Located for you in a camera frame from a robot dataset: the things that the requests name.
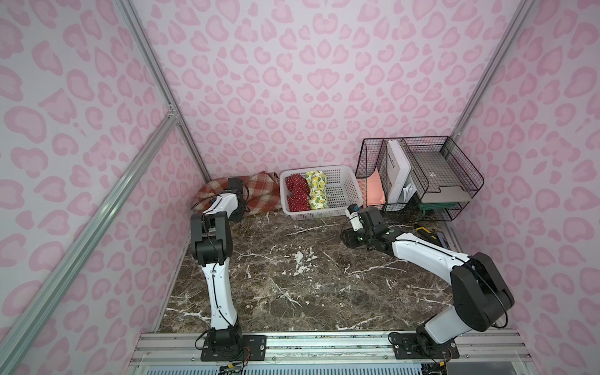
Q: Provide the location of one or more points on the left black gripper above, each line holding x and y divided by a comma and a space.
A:
237, 186

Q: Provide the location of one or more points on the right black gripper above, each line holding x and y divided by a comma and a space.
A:
353, 237

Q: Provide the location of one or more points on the red polka dot skirt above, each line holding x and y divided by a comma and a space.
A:
298, 193

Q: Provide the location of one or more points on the lemon print skirt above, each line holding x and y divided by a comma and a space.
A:
317, 181

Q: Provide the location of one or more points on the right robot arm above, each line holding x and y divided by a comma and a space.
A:
480, 296

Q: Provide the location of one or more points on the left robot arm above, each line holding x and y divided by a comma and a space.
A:
212, 247

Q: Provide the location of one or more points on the red plaid skirt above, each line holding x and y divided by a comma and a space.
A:
261, 192

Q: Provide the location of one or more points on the pink folder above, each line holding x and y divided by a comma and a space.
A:
375, 195

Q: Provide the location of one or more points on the yellow black utility knife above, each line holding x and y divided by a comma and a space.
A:
435, 237

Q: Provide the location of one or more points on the white plastic basket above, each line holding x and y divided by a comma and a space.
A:
342, 191

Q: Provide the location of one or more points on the white book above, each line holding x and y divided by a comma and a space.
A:
397, 170

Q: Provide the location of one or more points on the grey paper tray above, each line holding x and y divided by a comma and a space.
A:
441, 179

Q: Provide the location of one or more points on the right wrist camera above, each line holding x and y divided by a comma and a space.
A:
352, 213

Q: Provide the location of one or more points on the black wire desk organizer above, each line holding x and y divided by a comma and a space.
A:
371, 157

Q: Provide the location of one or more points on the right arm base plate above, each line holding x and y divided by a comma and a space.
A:
420, 346

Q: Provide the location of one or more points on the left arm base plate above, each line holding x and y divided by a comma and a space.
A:
231, 345

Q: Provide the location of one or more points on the aluminium frame rail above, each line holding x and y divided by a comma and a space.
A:
336, 352

